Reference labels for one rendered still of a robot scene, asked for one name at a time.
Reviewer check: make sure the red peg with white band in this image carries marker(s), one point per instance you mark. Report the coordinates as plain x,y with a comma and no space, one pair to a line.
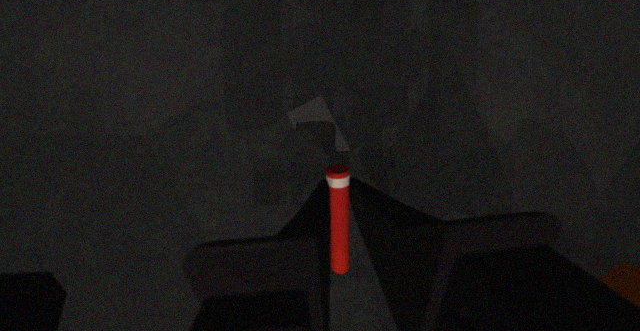
338,177

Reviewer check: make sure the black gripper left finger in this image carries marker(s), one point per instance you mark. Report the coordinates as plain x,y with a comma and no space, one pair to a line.
296,258

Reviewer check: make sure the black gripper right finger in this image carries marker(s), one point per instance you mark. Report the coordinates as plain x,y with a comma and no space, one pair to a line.
413,252

